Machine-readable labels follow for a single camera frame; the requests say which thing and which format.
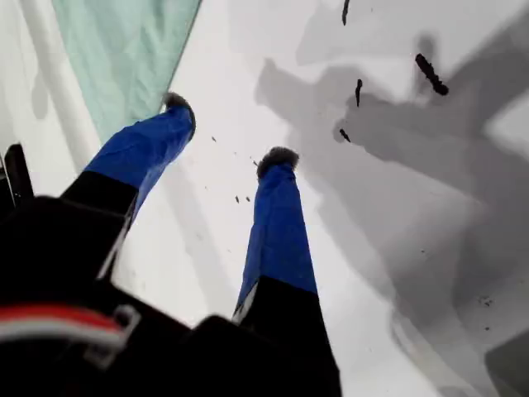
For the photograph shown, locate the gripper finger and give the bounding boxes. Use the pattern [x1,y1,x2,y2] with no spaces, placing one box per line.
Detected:
[61,91,198,218]
[231,146,332,332]

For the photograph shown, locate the pale green T-shirt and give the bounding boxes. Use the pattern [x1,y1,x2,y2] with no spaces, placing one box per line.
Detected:
[51,0,203,144]

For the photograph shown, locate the large black debris piece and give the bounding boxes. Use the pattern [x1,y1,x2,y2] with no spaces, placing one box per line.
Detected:
[414,52,450,97]

